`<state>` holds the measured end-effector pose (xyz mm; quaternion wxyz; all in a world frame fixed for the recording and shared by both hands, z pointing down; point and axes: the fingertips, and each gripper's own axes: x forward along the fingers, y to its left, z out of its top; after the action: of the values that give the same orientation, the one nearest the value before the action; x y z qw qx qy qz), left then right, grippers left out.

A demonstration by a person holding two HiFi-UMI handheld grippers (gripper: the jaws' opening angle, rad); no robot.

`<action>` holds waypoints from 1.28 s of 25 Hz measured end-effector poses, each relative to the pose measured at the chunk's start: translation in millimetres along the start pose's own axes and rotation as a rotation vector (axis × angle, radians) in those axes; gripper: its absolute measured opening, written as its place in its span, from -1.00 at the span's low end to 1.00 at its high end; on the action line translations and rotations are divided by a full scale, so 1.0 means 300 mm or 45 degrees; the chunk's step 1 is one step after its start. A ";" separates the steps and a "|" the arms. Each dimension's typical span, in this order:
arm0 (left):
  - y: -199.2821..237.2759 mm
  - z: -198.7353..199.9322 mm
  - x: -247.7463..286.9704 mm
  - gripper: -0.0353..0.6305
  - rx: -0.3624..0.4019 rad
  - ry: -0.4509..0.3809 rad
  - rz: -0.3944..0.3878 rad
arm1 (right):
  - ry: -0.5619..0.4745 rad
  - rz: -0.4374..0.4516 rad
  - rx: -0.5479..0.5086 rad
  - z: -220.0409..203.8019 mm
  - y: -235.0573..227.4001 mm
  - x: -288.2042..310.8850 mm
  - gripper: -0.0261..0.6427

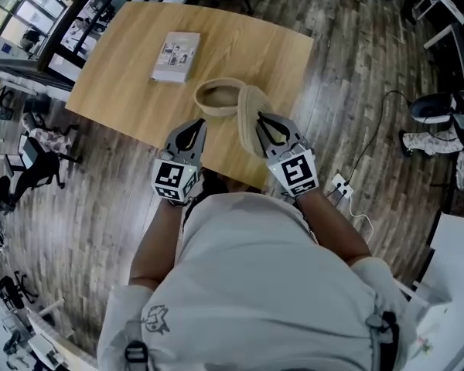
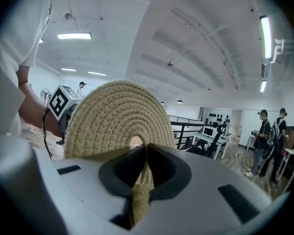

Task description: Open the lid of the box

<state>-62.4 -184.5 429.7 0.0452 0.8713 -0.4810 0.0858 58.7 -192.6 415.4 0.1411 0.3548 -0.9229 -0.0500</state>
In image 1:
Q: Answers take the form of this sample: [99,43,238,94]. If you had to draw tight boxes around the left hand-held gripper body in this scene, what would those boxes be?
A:
[151,148,201,205]

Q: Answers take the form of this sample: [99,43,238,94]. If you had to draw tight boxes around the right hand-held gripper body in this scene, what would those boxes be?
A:
[263,138,320,200]

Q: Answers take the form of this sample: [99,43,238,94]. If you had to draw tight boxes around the white printed booklet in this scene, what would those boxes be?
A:
[150,32,202,84]

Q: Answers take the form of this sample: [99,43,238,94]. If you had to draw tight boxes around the person's right forearm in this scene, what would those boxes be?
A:
[297,187,372,264]

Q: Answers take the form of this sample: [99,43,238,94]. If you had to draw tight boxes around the person's left forearm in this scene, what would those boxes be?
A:
[128,199,190,291]

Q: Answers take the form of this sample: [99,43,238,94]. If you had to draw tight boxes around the person's black trousers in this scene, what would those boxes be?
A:
[183,168,241,223]

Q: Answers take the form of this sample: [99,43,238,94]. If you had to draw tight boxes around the white power strip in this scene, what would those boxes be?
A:
[331,172,355,199]

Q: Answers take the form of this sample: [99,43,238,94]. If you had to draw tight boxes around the wooden table with white legs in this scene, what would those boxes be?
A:
[64,1,315,191]

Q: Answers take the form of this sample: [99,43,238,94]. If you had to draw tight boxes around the person's white shirt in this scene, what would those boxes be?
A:
[96,191,418,371]

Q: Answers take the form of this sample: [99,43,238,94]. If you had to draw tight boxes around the pink patterned cloth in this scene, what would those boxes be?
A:
[32,128,73,154]

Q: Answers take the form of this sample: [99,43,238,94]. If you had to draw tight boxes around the white patterned cloth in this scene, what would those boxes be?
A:
[401,129,464,158]

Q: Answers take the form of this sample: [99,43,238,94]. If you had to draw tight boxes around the grey blue padded seat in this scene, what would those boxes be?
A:
[409,93,455,125]

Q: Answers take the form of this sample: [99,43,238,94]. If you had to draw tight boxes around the black office chair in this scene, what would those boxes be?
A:
[0,135,82,204]

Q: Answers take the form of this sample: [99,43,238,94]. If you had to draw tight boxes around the black metal railing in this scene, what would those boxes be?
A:
[38,0,140,73]

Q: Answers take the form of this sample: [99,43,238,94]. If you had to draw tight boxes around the white desk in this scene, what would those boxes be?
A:
[409,213,464,371]

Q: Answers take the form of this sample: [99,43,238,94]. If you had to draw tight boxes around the white wooden shelf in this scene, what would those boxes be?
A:
[26,299,97,371]

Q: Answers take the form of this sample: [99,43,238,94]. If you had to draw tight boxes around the black floor cable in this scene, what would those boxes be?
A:
[324,90,413,197]

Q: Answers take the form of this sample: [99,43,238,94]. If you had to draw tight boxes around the white cable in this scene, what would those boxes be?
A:
[349,196,374,243]

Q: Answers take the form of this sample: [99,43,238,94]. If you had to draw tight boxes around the grey strap with black buckle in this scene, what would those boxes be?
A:
[123,321,150,366]

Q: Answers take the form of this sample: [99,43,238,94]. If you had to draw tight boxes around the grey strap with black clip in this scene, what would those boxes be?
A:
[365,311,401,371]

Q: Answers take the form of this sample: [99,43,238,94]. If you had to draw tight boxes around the white frame table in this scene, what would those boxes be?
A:
[413,0,464,90]

